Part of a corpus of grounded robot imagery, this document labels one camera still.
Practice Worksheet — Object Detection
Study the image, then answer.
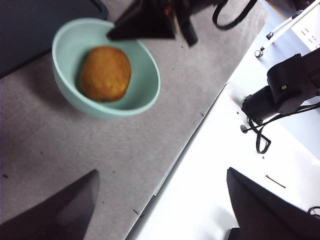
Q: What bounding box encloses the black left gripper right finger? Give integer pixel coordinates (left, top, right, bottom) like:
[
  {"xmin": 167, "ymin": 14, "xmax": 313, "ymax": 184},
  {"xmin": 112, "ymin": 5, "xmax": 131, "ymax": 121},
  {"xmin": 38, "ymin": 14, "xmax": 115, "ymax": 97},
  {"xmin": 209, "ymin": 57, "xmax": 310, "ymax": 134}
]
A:
[{"xmin": 226, "ymin": 167, "xmax": 320, "ymax": 240}]

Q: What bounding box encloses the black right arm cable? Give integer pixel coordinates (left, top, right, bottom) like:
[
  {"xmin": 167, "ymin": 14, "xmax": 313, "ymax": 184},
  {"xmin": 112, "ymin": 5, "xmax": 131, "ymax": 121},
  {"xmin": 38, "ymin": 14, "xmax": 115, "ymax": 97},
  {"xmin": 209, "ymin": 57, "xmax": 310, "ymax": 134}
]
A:
[{"xmin": 211, "ymin": 0, "xmax": 259, "ymax": 30}]

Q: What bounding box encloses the white tripod leg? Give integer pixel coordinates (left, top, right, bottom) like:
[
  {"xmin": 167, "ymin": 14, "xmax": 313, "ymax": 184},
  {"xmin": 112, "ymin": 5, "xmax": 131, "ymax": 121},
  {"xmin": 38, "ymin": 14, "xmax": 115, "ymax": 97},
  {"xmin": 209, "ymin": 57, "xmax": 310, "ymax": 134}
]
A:
[{"xmin": 254, "ymin": 0, "xmax": 320, "ymax": 59}]

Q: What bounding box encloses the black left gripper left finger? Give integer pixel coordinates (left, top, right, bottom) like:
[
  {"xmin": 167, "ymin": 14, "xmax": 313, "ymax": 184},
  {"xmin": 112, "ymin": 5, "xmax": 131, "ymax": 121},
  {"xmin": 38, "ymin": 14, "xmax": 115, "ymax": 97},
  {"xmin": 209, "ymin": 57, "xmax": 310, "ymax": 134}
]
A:
[{"xmin": 0, "ymin": 169, "xmax": 100, "ymax": 240}]

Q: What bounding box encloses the black camera on mount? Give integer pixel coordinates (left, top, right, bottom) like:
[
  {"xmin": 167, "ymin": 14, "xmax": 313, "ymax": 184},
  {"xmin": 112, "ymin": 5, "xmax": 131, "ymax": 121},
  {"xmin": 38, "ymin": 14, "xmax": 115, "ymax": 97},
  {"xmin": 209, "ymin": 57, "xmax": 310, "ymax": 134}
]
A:
[{"xmin": 241, "ymin": 49, "xmax": 320, "ymax": 123}]

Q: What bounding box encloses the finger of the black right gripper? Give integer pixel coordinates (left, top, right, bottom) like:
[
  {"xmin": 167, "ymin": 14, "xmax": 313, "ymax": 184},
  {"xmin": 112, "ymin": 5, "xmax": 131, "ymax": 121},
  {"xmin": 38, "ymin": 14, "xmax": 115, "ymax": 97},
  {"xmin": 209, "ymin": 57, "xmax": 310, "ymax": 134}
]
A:
[
  {"xmin": 175, "ymin": 14, "xmax": 199, "ymax": 48},
  {"xmin": 106, "ymin": 0, "xmax": 177, "ymax": 41}
]

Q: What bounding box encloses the black camera cable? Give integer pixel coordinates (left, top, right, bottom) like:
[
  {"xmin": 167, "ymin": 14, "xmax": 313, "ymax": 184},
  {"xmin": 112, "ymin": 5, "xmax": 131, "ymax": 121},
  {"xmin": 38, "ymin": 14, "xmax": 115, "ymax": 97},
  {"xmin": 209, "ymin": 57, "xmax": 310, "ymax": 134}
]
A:
[{"xmin": 246, "ymin": 103, "xmax": 320, "ymax": 155}]

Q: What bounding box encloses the orange-brown round fruit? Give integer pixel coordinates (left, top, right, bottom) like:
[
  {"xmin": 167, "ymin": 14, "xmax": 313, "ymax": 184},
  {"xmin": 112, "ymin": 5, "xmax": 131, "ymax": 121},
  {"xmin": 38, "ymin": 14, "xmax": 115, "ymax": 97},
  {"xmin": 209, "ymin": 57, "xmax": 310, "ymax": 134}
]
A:
[{"xmin": 79, "ymin": 46, "xmax": 132, "ymax": 103}]

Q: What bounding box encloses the dark rectangular tray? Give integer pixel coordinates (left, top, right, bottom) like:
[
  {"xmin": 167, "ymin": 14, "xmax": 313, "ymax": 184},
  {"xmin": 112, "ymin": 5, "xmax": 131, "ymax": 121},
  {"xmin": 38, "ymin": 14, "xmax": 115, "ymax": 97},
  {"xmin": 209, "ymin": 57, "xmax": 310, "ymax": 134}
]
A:
[{"xmin": 0, "ymin": 0, "xmax": 110, "ymax": 79}]

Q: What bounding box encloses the teal ribbed bowl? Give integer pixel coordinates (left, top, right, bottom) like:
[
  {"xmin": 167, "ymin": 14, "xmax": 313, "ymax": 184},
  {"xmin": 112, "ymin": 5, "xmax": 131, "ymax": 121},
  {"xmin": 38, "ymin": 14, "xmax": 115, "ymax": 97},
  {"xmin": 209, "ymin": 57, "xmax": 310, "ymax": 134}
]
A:
[{"xmin": 51, "ymin": 17, "xmax": 161, "ymax": 120}]

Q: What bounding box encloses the white power strip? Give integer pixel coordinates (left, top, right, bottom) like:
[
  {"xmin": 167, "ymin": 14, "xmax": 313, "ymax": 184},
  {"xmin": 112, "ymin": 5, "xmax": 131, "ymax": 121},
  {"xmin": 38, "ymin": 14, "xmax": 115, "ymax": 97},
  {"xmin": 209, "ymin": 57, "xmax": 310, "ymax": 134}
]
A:
[{"xmin": 289, "ymin": 9, "xmax": 320, "ymax": 51}]

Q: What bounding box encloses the black hairpin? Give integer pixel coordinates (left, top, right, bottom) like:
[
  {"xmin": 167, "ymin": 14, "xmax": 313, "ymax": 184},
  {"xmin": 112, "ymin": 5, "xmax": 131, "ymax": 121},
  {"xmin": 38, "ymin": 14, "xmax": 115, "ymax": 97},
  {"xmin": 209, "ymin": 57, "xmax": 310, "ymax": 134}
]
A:
[{"xmin": 264, "ymin": 174, "xmax": 287, "ymax": 189}]

